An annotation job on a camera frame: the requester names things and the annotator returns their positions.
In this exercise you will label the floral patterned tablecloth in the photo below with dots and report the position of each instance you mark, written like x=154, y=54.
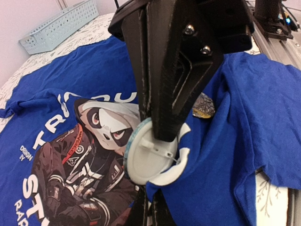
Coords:
x=94, y=32

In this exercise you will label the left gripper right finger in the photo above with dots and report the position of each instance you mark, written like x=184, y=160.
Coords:
x=160, y=213

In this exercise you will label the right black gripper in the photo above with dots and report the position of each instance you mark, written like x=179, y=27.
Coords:
x=175, y=47

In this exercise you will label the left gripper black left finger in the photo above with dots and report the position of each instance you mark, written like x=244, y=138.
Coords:
x=138, y=215

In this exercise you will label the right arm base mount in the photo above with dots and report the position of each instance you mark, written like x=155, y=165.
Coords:
x=273, y=20

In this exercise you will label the blue printed t-shirt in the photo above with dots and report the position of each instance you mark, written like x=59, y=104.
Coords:
x=62, y=151

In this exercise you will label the round yellow blue brooch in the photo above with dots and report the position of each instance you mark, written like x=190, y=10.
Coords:
x=203, y=107

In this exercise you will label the round light blue brooch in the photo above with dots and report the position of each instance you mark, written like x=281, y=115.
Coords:
x=148, y=159

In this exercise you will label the light blue plastic basket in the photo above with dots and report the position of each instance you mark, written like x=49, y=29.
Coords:
x=51, y=33

